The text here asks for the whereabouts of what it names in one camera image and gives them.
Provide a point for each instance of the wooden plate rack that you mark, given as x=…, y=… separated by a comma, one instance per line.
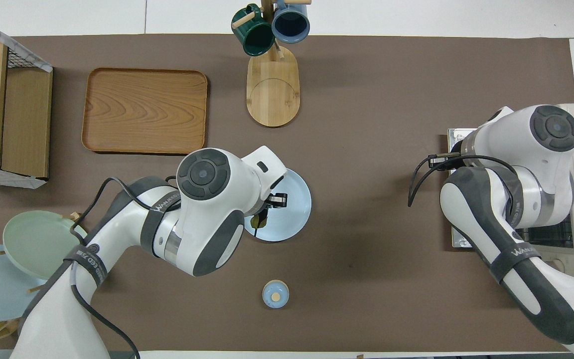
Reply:
x=8, y=329

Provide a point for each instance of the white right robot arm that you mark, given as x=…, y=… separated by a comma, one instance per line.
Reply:
x=556, y=127

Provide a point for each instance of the brown table mat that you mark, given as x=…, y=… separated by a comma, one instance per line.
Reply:
x=366, y=149

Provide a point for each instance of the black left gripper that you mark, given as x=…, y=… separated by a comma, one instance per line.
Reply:
x=278, y=200

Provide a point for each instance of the wooden mug tree stand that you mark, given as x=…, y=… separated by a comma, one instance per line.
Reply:
x=273, y=94

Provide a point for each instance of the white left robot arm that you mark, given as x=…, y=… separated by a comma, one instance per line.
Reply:
x=207, y=174

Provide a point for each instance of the dark green mug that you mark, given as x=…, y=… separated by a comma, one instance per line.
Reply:
x=252, y=37

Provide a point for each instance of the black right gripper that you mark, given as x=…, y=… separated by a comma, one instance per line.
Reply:
x=454, y=160

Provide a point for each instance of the dark purple eggplant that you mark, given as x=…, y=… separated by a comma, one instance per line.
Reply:
x=258, y=223

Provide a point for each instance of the light blue round plate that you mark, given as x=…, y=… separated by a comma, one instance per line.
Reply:
x=292, y=199

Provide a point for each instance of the blue mug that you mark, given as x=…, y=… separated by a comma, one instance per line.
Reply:
x=291, y=22

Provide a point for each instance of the pale green plate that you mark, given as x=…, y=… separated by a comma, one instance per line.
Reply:
x=33, y=239

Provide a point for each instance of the wooden serving tray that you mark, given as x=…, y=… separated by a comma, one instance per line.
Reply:
x=142, y=109

